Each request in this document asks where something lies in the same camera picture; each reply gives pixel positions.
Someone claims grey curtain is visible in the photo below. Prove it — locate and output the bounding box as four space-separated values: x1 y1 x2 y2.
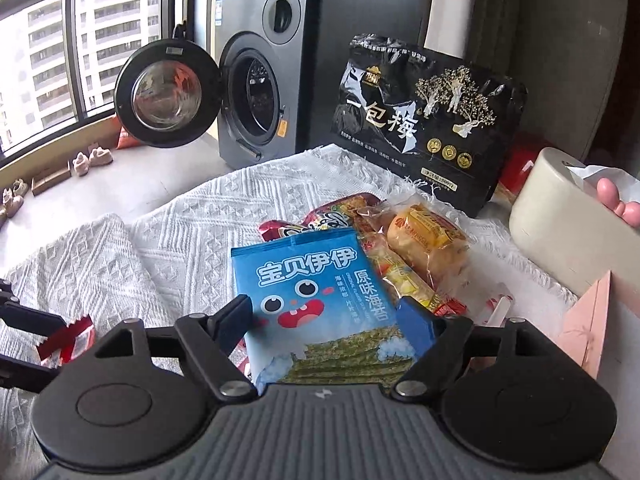
462 0 632 161

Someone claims brown lollipop in clear wrapper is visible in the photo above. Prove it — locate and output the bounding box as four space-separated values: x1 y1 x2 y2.
470 282 523 333

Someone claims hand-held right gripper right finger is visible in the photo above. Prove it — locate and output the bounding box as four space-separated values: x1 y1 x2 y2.
390 296 551 404

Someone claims white textured cloth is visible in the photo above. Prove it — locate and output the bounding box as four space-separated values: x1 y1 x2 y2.
0 144 581 480

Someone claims window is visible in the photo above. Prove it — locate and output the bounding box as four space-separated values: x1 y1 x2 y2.
0 0 193 161

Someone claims yellow bread packet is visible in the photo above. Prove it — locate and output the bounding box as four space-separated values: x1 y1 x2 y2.
386 202 472 288

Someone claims red spicy snack packet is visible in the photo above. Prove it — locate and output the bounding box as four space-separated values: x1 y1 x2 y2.
257 192 383 248

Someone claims grey washing machine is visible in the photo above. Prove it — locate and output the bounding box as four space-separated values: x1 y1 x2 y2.
114 0 323 171

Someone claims pink cardboard box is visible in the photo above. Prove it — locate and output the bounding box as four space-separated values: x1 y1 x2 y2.
557 269 640 386

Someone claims red white candy wrapper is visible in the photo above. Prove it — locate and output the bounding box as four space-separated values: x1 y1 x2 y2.
37 314 97 367

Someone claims pink rounded toy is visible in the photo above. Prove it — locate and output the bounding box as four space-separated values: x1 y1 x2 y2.
596 177 640 232

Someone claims beige tissue box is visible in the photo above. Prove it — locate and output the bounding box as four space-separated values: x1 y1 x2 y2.
509 147 640 297

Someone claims brown wooden block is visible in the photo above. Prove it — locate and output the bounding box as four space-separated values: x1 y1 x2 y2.
31 166 72 196

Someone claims green red sausage stick packet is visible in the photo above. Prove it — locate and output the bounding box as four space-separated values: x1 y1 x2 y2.
359 230 466 317

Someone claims blue seaweed snack packet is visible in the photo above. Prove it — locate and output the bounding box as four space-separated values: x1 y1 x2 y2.
231 226 437 395

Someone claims red bag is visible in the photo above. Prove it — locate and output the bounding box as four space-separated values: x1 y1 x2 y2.
497 132 548 196

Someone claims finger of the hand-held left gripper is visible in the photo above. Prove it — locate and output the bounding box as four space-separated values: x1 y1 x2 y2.
0 280 67 347
0 354 57 395

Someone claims large black snack bag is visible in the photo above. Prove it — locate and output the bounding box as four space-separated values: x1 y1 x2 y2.
329 33 528 219

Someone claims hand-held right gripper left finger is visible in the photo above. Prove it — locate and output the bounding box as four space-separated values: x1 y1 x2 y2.
95 294 258 404

